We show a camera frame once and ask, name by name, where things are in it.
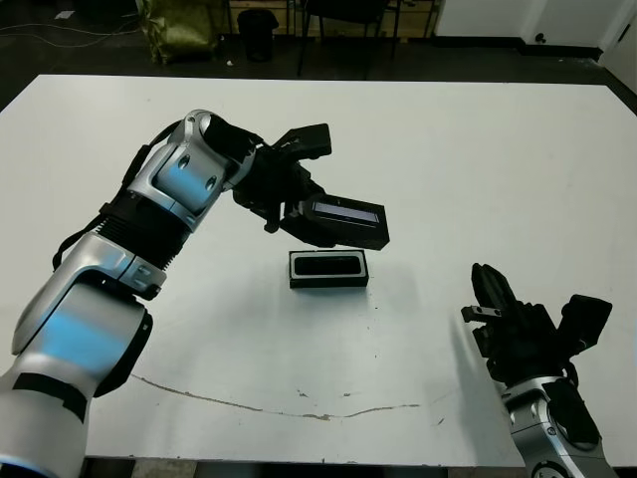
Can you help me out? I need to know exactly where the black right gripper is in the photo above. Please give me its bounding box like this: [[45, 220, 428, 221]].
[[461, 262, 582, 385]]

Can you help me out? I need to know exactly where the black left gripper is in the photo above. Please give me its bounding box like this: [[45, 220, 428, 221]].
[[231, 147, 340, 251]]

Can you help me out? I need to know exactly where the black printed box lid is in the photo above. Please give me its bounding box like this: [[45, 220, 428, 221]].
[[303, 195, 393, 252]]

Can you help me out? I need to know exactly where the black box white insert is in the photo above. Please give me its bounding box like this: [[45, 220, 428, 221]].
[[287, 248, 371, 291]]

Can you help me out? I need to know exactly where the black trash bin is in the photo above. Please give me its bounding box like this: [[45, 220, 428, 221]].
[[236, 9, 279, 64]]

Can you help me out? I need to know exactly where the black mesh office chair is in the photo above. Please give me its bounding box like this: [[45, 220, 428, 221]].
[[297, 0, 399, 80]]

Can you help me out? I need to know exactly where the yellow green plastic bag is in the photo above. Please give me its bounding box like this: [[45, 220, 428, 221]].
[[138, 0, 220, 66]]

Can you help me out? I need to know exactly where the white door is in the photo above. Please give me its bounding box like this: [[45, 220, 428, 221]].
[[599, 0, 637, 96]]

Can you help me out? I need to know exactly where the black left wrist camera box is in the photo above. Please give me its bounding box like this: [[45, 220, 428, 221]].
[[271, 122, 333, 161]]

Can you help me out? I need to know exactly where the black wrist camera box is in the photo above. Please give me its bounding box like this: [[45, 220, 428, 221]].
[[271, 122, 333, 161], [559, 294, 614, 356]]

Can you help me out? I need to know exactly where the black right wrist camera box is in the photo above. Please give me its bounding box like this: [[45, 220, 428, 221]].
[[559, 294, 614, 356]]

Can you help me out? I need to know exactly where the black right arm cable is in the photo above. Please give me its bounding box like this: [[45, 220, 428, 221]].
[[561, 360, 582, 390]]

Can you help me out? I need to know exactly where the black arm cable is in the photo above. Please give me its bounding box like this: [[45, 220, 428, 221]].
[[561, 360, 582, 390], [52, 121, 186, 273]]

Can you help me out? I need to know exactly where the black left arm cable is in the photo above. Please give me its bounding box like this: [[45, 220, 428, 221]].
[[52, 121, 186, 273]]

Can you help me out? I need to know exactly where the white floor cable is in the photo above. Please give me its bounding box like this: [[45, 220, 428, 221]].
[[0, 22, 138, 50]]

